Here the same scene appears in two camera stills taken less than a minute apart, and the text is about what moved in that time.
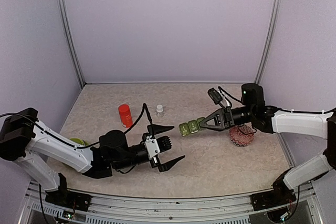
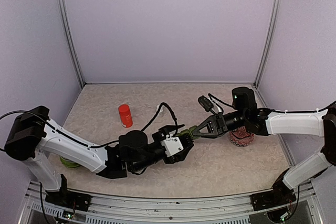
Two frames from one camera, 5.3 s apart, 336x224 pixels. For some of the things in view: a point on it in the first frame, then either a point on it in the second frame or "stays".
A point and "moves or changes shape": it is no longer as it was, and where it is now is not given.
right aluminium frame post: x=272 y=27 stays
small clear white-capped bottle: x=159 y=109 stays
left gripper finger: x=154 y=129 to x=169 y=128
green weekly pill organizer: x=191 y=126 moves or changes shape
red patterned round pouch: x=242 y=135 stays
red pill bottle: x=125 y=115 stays
